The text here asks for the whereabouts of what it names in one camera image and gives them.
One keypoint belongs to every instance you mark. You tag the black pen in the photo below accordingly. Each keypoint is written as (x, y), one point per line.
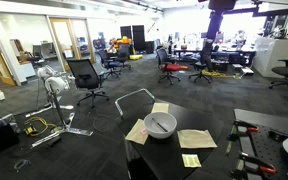
(159, 125)

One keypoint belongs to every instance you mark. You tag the tan napkin behind bowl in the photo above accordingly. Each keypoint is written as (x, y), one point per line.
(160, 107)

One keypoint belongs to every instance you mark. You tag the red seat office chair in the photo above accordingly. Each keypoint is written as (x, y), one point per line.
(168, 66)

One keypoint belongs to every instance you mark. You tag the blue office chair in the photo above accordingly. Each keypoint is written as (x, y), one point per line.
(112, 66)

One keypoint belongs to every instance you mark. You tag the black cart table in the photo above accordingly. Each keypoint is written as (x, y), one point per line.
(160, 159)

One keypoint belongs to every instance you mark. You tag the black office chair foreground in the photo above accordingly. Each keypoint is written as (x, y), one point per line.
(86, 77)

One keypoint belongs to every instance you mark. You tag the tan napkin near clamps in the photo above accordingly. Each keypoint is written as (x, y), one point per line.
(191, 139)

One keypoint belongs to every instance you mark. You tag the yellow sticky note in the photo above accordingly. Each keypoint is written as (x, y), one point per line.
(191, 160)

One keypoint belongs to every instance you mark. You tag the black perforated breadboard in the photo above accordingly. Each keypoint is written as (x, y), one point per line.
(266, 144)

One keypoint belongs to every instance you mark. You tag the silver cart handle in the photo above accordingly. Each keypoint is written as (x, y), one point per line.
(133, 93)

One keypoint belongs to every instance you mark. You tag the orange-handled clamp upper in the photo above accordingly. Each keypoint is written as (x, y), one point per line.
(234, 134)

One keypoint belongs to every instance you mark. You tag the orange-handled clamp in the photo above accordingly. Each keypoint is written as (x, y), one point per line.
(234, 134)
(251, 164)

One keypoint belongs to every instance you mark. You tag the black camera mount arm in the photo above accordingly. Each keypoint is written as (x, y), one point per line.
(217, 8)

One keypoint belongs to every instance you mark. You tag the orange-handled clamp lower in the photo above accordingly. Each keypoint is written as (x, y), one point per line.
(251, 164)

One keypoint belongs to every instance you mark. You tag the black coiled cable floor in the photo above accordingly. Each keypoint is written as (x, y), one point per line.
(21, 164)

